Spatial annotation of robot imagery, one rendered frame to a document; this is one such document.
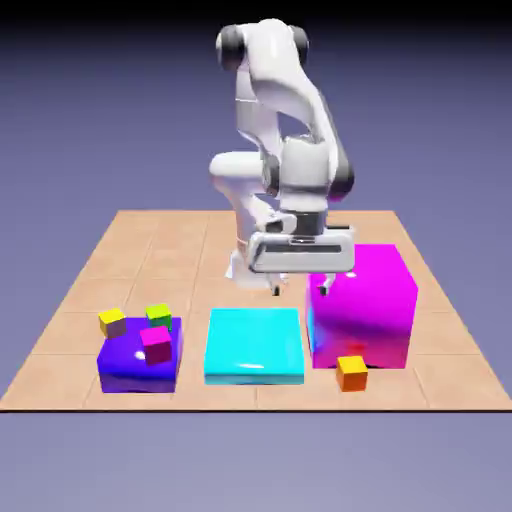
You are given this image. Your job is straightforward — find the large blue box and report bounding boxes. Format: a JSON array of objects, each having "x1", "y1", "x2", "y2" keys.
[{"x1": 96, "y1": 316, "x2": 184, "y2": 394}]

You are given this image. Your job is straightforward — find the small orange cube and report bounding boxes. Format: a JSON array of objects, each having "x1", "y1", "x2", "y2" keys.
[{"x1": 335, "y1": 354, "x2": 369, "y2": 393}]

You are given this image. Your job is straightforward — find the small green cube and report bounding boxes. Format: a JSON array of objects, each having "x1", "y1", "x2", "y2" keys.
[{"x1": 144, "y1": 302, "x2": 174, "y2": 332}]

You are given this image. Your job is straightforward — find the small yellow cube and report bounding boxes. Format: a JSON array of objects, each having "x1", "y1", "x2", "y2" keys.
[{"x1": 97, "y1": 307, "x2": 128, "y2": 340}]

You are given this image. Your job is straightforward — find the large magenta box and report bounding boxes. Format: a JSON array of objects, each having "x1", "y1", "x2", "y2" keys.
[{"x1": 305, "y1": 243, "x2": 420, "y2": 370}]

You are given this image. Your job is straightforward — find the large cyan box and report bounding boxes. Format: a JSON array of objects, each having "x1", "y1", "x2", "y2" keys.
[{"x1": 203, "y1": 307, "x2": 306, "y2": 386}]

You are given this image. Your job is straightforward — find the small magenta cube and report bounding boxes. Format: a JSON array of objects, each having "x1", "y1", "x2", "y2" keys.
[{"x1": 139, "y1": 325, "x2": 174, "y2": 366}]

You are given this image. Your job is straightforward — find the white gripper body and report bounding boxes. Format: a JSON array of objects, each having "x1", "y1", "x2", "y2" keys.
[{"x1": 246, "y1": 230, "x2": 356, "y2": 275}]

